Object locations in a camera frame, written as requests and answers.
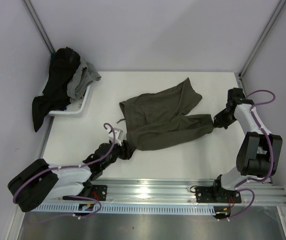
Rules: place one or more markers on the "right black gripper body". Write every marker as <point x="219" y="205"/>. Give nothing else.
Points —
<point x="227" y="118"/>

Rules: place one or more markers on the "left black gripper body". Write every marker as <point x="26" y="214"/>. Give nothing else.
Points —
<point x="115" y="154"/>

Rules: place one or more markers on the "olive green shorts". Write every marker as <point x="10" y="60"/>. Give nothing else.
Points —
<point x="156" y="121"/>

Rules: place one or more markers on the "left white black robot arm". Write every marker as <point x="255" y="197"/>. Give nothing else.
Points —
<point x="41" y="181"/>

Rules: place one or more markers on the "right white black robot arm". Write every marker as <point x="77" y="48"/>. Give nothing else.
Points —
<point x="258" y="156"/>

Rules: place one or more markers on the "grey shorts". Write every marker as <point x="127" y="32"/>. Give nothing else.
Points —
<point x="84" y="76"/>

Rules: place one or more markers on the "black shorts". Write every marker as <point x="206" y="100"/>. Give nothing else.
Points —
<point x="63" y="65"/>

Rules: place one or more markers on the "white plastic basket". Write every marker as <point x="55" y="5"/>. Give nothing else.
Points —
<point x="76" y="108"/>

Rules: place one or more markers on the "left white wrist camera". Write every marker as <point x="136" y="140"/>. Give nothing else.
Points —
<point x="117" y="138"/>

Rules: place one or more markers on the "aluminium mounting rail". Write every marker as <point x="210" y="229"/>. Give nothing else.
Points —
<point x="177" y="192"/>

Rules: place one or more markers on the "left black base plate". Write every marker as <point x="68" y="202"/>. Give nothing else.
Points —
<point x="89" y="190"/>

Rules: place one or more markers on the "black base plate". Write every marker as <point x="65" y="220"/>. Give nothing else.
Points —
<point x="89" y="190"/>
<point x="211" y="194"/>

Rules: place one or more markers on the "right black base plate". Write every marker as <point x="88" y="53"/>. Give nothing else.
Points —
<point x="211" y="194"/>

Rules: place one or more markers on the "white slotted cable duct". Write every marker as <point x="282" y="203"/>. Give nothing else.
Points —
<point x="113" y="208"/>

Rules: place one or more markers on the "right aluminium frame post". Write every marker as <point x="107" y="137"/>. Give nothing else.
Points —
<point x="272" y="20"/>

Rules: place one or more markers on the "aluminium frame post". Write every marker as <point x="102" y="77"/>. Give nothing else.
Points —
<point x="31" y="11"/>
<point x="272" y="20"/>

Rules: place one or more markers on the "left aluminium frame post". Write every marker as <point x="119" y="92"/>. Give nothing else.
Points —
<point x="31" y="11"/>

